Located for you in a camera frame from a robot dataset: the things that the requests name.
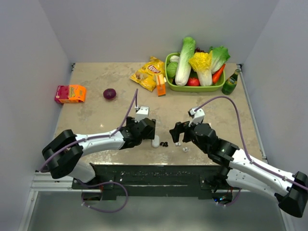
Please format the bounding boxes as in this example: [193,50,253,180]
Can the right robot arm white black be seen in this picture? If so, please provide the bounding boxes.
[169,122,308,218]

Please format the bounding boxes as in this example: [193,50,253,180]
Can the white cauliflower piece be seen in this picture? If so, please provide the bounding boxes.
[169,55,180,63]

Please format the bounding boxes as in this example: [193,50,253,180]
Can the red onion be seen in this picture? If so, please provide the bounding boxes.
[103,88,116,100]

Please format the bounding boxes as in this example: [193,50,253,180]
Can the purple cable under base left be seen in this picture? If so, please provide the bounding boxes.
[80,180,129,213]

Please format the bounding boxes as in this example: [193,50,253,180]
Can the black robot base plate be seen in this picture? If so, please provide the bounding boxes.
[72,165,237,204]

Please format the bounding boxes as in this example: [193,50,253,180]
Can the orange carrot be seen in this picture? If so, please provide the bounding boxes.
[212,64,226,84]

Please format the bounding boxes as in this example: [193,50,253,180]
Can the yellow napa cabbage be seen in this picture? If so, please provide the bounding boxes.
[189,51,212,86]

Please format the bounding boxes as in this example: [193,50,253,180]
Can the round green cabbage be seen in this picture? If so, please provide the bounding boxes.
[166,62,178,78]

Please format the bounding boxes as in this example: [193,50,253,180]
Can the purple cable under base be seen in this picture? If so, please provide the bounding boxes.
[80,180,129,213]
[215,187,242,207]

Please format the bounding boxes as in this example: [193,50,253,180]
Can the pink orange snack box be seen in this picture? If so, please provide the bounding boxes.
[54,85,87,104]

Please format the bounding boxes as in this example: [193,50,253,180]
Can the red tomato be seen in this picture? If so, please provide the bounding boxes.
[186,77,200,87]

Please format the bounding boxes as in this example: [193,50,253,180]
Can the dark grapes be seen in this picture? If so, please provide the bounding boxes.
[194,48,205,53]

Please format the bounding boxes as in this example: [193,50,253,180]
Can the white earbud charging case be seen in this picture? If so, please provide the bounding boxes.
[152,135,160,148]

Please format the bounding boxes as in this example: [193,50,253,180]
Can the green leaf lettuce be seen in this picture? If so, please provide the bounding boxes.
[209,46,230,74]

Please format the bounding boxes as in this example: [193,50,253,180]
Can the green glass bottle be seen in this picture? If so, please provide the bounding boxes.
[222,69,241,95]

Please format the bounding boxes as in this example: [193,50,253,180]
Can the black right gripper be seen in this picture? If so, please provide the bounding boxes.
[169,117,209,154]

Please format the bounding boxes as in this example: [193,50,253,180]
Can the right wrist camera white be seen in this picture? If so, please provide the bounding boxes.
[188,107,205,127]

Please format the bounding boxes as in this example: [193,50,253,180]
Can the orange small carton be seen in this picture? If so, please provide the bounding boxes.
[155,74,166,97]

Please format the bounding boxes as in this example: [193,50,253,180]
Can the green white napa cabbage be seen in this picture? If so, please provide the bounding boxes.
[175,37,196,86]

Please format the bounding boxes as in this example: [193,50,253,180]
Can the yellow Lays chips bag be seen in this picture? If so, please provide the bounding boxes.
[130,56,165,92]

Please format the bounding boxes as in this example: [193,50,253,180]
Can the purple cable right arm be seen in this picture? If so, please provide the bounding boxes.
[196,95,308,191]

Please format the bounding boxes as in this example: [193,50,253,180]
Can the green plastic basket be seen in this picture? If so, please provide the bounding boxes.
[165,52,226,92]

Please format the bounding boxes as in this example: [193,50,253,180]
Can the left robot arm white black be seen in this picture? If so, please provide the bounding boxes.
[42,116,156,189]

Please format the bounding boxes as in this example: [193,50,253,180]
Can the aluminium frame rail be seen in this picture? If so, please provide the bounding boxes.
[30,172,101,193]

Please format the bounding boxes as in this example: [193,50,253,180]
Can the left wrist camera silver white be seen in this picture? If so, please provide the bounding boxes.
[134,106,149,123]

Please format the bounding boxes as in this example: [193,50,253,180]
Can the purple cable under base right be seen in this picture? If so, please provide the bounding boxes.
[215,187,242,207]

